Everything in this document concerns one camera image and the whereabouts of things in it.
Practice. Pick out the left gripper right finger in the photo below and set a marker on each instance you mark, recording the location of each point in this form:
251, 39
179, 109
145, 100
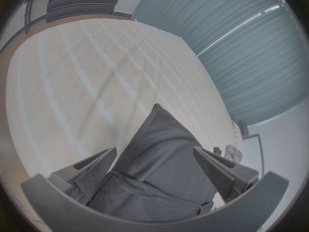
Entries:
217, 175

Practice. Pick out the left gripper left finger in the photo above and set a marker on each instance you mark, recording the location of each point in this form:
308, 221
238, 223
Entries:
91, 177

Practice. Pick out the black T-shirt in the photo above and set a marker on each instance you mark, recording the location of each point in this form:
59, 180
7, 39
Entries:
159, 158

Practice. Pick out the pile of clothes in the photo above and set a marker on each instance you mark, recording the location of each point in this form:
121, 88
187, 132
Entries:
233, 153

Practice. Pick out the bed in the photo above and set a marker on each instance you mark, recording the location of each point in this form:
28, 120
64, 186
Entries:
84, 81

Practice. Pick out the white printed pillow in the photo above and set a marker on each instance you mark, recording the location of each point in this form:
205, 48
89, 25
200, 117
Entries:
237, 132

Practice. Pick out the grey bedside table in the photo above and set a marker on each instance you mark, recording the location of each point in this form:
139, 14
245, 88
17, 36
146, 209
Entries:
243, 127

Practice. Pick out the blue-green curtain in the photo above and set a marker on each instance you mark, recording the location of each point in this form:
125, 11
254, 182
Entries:
260, 69
193, 13

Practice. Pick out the black dressing table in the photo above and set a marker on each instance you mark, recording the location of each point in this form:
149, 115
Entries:
27, 13

